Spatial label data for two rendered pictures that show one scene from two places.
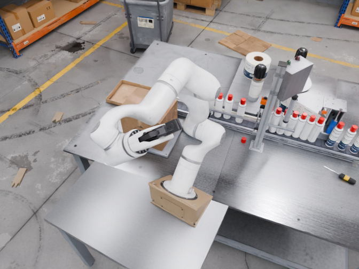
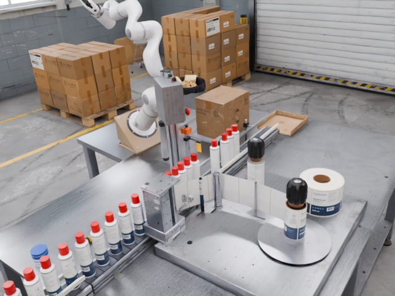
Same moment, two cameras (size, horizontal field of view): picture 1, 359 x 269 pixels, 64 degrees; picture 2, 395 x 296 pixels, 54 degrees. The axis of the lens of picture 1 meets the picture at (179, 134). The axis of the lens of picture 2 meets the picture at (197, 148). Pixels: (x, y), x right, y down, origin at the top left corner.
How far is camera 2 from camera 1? 298 cm
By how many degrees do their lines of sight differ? 80
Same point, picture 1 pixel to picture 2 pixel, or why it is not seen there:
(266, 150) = not seen: hidden behind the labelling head
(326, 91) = (257, 277)
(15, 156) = not seen: hidden behind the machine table
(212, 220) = (117, 152)
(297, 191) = (106, 199)
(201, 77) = (130, 16)
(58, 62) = not seen: outside the picture
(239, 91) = (274, 182)
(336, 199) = (77, 222)
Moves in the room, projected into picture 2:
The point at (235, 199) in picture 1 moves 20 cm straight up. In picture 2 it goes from (126, 164) to (121, 135)
